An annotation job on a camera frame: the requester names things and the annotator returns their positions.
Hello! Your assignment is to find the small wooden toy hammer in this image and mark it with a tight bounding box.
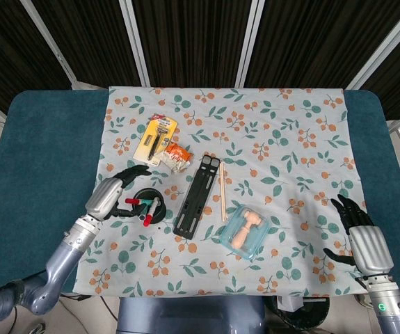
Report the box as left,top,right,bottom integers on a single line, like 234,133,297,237
230,212,264,250

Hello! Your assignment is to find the white metal frame post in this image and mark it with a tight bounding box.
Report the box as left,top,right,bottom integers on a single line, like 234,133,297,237
345,0,400,91
19,0,79,90
117,0,151,88
235,0,266,88

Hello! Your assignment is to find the razor in yellow blister pack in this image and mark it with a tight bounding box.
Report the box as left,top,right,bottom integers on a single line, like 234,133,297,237
132,113,179,167

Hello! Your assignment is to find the orange white snack packet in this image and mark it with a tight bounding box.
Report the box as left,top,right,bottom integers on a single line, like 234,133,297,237
160,141,194,174

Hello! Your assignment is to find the blue grey robot torso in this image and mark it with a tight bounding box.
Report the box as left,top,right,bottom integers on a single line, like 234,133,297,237
115,296,267,334

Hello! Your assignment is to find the black folding laptop stand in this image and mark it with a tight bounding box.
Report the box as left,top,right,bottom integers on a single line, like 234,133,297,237
173,154,221,240

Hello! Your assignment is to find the teal marker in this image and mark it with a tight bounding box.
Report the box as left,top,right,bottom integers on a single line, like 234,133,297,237
137,199,154,223

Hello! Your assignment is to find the black round bin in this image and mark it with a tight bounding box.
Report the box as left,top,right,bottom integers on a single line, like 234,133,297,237
264,295,330,331

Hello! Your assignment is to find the red and white marker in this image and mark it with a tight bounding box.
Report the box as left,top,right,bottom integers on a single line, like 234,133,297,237
143,196,161,228

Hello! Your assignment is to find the blue velvet table cover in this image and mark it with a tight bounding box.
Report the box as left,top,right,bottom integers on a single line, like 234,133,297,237
0,89,400,295

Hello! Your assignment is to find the black round holder with markers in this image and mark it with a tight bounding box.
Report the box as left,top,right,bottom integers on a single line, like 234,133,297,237
132,187,169,225

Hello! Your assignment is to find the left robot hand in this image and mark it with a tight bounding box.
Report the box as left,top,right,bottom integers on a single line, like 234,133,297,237
85,164,152,221

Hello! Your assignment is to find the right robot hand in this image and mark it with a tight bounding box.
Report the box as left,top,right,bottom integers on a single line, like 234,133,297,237
323,193,394,278

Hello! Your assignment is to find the thin wooden stick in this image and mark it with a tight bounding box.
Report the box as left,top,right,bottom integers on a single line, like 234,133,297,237
221,160,229,221
218,161,226,222

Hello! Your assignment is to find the floral fruit print tablecloth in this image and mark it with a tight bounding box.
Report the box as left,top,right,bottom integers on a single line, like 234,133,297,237
72,86,369,299

